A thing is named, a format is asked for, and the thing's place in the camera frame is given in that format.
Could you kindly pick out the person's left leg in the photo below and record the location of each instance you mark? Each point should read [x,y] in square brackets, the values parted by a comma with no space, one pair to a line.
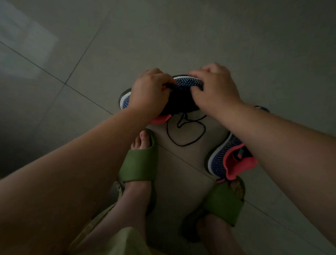
[128,210]

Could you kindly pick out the person's right leg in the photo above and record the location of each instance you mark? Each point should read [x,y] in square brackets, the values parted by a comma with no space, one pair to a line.
[218,233]

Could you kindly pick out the dark blue shoelace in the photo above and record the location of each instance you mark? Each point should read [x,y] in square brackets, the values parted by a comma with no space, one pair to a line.
[204,131]

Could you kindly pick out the person's leg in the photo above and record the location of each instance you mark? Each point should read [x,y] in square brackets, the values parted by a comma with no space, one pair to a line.
[128,210]
[218,233]

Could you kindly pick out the person's right hand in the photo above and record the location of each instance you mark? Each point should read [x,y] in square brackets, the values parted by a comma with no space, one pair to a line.
[218,92]

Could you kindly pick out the olive green shorts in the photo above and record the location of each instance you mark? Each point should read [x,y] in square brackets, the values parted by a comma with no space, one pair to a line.
[123,241]

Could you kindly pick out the person's right forearm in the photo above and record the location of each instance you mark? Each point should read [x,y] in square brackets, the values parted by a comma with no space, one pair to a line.
[288,157]

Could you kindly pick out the green foam slipper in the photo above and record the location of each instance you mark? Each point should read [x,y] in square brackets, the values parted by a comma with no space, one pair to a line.
[225,202]
[141,163]

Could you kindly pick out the person's left forearm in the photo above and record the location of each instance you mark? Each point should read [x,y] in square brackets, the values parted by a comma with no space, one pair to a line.
[57,189]

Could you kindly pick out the person's left hand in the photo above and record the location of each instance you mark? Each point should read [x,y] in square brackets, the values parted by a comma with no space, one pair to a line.
[148,94]

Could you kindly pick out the blue knit sneaker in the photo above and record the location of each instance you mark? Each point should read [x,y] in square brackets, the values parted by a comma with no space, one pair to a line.
[181,102]
[223,157]

